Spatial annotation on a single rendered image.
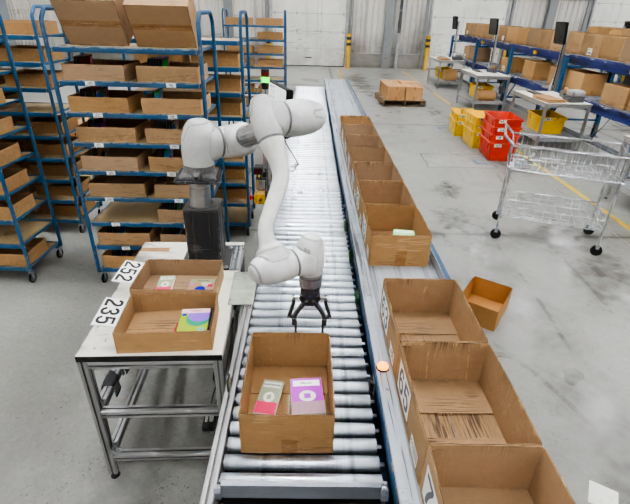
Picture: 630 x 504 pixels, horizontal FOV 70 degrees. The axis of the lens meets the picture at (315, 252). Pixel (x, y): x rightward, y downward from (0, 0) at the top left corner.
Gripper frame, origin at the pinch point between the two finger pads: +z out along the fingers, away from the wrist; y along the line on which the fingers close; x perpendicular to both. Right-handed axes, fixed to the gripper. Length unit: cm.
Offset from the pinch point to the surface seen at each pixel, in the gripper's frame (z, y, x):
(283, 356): 4.8, 9.7, 12.1
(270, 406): 8.2, 12.9, 33.9
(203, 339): 4.8, 42.3, 2.9
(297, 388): 2.8, 3.7, 30.6
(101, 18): -105, 133, -171
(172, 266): 5, 70, -54
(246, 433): 1, 19, 51
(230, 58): -75, 70, -265
